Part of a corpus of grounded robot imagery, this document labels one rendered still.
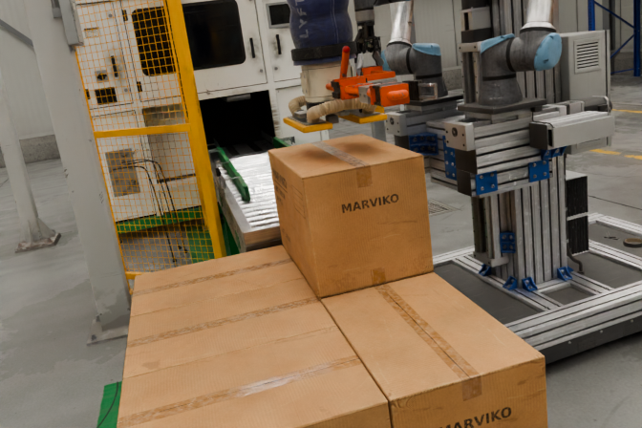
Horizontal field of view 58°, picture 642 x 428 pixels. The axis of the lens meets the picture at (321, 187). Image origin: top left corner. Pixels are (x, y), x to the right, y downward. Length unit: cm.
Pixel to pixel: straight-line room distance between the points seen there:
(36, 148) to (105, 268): 796
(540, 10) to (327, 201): 94
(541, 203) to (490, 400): 123
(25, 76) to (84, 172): 811
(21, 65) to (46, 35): 809
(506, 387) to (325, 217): 72
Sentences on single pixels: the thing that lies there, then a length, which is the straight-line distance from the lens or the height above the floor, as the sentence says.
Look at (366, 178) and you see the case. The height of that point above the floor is 90.
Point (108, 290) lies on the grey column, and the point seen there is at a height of 23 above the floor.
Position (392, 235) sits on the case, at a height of 70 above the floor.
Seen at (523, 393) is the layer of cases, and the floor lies 46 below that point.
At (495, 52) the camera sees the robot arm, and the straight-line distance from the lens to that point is 214.
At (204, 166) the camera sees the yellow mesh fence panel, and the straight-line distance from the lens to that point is 315.
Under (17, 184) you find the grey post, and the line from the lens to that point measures 538.
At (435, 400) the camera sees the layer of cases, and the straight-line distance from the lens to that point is 144.
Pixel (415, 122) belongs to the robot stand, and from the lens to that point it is 252.
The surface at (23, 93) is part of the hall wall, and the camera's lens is 1118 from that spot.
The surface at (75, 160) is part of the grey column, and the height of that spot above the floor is 93.
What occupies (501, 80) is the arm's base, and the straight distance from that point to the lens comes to 215.
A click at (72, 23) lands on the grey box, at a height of 156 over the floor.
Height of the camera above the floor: 133
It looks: 14 degrees down
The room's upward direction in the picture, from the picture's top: 8 degrees counter-clockwise
